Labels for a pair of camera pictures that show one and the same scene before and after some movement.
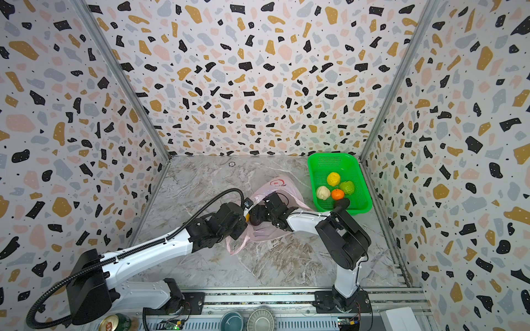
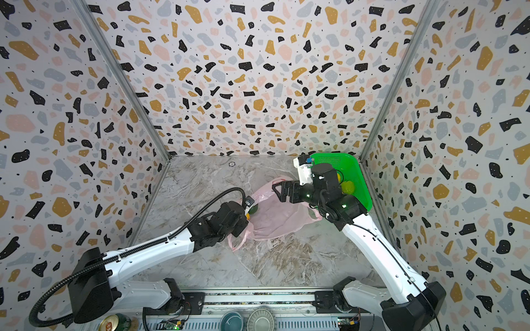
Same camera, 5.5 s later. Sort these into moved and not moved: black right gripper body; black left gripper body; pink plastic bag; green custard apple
Moved: black right gripper body
Not moved: pink plastic bag; green custard apple; black left gripper body
